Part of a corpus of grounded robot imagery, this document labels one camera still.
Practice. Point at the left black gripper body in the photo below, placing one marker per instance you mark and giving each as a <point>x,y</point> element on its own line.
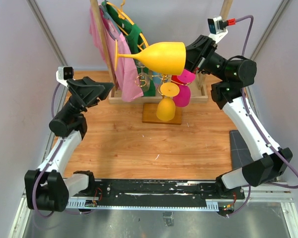
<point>76,93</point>

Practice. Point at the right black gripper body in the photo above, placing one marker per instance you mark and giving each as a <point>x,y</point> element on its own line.
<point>205,58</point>

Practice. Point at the yellow plastic cup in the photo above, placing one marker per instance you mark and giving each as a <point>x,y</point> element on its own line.
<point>166,107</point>
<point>162,57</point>

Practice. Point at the red plastic cup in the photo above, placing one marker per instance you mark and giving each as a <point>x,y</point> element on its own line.
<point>175,79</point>

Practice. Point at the magenta plastic goblet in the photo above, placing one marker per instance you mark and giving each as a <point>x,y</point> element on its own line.
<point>184,96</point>

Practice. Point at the blue plastic goblet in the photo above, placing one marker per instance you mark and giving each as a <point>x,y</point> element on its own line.
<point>156,79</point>

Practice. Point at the clear wine glass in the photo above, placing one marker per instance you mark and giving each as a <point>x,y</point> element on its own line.
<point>144,81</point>

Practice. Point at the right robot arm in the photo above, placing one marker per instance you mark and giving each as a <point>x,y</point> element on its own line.
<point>269,160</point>

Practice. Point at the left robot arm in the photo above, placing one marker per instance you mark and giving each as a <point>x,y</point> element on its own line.
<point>45,187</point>

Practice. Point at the wooden rack base board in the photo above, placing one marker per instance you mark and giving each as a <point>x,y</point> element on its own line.
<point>149,115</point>

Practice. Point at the pink shirt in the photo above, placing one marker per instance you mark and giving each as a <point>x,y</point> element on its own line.
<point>126,71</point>

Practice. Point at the grey clothes hanger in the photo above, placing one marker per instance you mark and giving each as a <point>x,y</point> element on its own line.
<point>110,25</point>

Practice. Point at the green shirt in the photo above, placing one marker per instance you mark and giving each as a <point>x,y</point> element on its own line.
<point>133,81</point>

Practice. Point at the yellow clothes hanger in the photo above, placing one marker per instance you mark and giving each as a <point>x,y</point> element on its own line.
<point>131,22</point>

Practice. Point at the dark grey folded cloth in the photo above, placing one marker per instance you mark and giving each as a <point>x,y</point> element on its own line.
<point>239,152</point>

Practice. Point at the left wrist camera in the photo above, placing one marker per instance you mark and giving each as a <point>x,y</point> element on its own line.
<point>63,74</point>

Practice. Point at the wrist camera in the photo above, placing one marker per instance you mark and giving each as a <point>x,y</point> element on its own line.
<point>218,27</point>
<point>63,74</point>

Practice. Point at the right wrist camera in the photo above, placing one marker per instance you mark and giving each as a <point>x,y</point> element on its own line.
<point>218,27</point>

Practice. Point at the wooden clothes rack frame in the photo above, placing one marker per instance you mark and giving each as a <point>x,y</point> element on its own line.
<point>198,90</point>

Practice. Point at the black mounting rail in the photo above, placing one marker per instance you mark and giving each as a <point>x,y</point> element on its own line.
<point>153,194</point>

